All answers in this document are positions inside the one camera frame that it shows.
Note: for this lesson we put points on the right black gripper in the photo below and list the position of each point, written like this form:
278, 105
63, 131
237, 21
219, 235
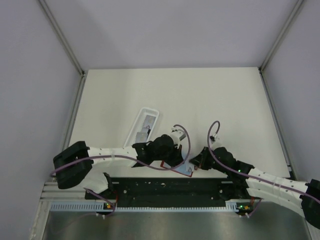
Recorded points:
200, 160

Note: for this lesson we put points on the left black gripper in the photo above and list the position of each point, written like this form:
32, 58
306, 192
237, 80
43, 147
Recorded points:
177, 158

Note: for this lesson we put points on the silver card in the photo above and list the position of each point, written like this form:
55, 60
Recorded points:
188, 169

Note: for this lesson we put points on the red leather card holder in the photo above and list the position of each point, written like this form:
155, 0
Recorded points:
178, 170

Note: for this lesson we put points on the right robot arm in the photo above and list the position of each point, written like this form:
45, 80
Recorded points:
298, 196

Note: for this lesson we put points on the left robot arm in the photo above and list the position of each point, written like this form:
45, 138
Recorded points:
87, 167

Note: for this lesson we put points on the middle card in basket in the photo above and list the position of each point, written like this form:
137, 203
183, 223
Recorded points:
146, 130

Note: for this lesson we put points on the white plastic basket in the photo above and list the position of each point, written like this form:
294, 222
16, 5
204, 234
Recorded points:
138, 124

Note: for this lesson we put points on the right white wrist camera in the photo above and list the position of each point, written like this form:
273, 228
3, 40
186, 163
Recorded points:
215, 140

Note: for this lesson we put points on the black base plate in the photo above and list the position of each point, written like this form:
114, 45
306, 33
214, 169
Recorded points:
171, 192

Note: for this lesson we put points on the white slotted cable duct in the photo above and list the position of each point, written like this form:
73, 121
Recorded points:
100, 206

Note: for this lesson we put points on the aluminium frame rail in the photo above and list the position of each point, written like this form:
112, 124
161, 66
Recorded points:
51, 192

